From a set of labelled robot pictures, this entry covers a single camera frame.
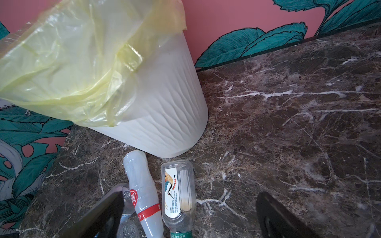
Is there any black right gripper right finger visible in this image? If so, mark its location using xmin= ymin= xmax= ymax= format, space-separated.
xmin=256 ymin=191 xmax=319 ymax=238

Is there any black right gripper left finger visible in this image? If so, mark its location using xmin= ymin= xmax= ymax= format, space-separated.
xmin=60 ymin=191 xmax=125 ymax=238

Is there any white ribbed waste bin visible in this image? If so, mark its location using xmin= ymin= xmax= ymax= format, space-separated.
xmin=96 ymin=34 xmax=208 ymax=158

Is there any yellow plastic bin liner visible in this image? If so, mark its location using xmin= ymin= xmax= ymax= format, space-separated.
xmin=1 ymin=1 xmax=186 ymax=127

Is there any crushed clear bottle blue label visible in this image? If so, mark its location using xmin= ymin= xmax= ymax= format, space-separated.
xmin=111 ymin=183 xmax=140 ymax=238

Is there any white bottle red band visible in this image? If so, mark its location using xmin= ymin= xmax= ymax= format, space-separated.
xmin=123 ymin=150 xmax=164 ymax=238

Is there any small clear bottle bird label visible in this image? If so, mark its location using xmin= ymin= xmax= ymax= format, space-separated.
xmin=161 ymin=160 xmax=196 ymax=238

